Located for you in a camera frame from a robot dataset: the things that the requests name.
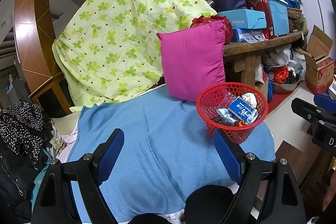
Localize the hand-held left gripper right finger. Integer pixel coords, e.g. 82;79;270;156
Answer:
213;130;307;224

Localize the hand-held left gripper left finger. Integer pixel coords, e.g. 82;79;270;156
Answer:
31;128;125;224

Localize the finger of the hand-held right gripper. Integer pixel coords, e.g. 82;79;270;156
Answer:
314;93;336;107
291;97;336;133

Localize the dark plastic bag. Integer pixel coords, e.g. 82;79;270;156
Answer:
210;116;237;127

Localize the white blue wrapper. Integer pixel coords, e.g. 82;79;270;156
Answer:
217;107;234;119

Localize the blue paper carton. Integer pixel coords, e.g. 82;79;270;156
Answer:
228;97;259;124

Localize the white plastic bag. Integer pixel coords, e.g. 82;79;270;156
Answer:
241;93;259;109
262;47;292;65

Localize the red plastic mesh basket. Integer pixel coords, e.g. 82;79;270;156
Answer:
196;82;269;145

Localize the open cardboard box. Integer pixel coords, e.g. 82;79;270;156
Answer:
304;25;335;94

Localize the steel bowl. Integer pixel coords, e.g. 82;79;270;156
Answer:
269;73;301;94

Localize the red plastic bag in bowl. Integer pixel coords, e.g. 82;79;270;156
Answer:
273;67;289;83

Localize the pale pink sheet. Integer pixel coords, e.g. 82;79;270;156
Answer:
56;132;79;164

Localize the blue blanket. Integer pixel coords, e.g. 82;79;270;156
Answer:
67;82;275;223

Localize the beige patterned cloth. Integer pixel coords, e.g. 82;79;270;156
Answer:
51;135;67;155

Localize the cream mattress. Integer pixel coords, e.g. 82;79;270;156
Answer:
50;115;79;135

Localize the teal garment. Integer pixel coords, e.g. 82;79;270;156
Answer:
31;151;53;211

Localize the rough wooden table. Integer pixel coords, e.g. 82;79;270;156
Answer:
223;29;310;83

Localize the blue white packet box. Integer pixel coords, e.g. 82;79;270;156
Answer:
232;28;267;43

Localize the wicker basket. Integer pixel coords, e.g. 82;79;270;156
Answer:
287;7;302;20

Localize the low wooden cabinet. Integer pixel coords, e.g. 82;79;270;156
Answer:
28;73;76;118

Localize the black white dotted garment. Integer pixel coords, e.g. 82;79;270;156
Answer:
0;101;50;159

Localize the light blue plastic bin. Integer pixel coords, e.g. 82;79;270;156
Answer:
266;0;289;35

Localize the pink pillow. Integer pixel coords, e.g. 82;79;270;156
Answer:
157;21;227;102

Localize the black jacket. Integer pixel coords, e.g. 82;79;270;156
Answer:
0;135;50;224

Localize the light blue cardboard box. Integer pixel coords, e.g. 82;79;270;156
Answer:
217;9;267;30

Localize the dark red gift box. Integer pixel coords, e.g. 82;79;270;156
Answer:
240;0;275;39

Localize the green clover print quilt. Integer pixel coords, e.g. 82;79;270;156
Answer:
52;0;218;113

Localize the shiny red bag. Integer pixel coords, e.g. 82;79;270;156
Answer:
190;15;234;45

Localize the brown wooden pillar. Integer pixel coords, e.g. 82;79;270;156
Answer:
13;0;65;79

